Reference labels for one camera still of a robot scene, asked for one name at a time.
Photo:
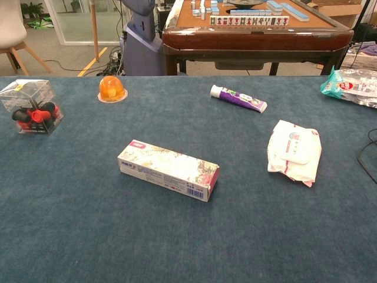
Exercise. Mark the white wet wipes pack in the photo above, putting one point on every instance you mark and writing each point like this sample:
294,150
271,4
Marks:
294,147

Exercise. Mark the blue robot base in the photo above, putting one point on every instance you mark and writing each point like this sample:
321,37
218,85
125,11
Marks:
141,50

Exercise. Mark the white floral toothpaste box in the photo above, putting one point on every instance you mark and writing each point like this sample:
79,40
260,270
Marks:
165,165

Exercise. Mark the clear box with red-black items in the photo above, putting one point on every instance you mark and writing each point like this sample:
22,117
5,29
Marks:
32,109

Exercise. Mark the purple white toothpaste tube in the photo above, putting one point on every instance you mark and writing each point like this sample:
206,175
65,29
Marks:
238,98

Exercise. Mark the orange jelly cup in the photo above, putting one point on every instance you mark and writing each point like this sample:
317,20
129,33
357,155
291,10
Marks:
112,88

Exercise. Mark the brown mahjong table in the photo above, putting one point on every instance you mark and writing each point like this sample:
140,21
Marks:
256,38

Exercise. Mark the scattered blue-backed mahjong tile cluster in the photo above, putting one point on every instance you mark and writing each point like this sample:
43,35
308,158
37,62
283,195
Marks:
203,10

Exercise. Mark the face-up mahjong tile row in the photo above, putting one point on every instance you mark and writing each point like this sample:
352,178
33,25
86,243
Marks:
250,20

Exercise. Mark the blue table cloth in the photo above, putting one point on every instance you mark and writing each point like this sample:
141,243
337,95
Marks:
88,236

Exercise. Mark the short blue-backed mahjong tile row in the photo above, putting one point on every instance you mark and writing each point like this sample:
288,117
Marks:
250,12

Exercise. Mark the wooden pole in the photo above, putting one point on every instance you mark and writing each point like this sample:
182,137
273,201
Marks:
95,29

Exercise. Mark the blue-backed mahjong tile stack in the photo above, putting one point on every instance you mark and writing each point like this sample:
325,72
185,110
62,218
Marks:
274,7

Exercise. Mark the teal silver snack bag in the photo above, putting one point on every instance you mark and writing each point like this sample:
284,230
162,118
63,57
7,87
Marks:
347,88

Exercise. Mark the long blue-backed mahjong tile row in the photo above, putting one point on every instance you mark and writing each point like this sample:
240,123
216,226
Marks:
296,12

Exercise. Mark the white plastic basket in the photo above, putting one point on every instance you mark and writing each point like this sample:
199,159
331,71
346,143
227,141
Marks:
356,60

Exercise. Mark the green floor object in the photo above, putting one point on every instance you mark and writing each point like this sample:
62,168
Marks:
41,23

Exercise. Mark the purple cloth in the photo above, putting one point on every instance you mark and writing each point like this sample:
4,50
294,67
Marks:
369,49

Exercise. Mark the potted green plant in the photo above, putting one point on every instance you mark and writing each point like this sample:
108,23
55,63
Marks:
32,9

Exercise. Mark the white chair with wooden legs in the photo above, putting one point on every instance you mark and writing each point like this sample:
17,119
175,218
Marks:
11,26

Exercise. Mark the glass partition with white frame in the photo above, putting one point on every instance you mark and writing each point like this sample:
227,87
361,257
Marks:
76,23

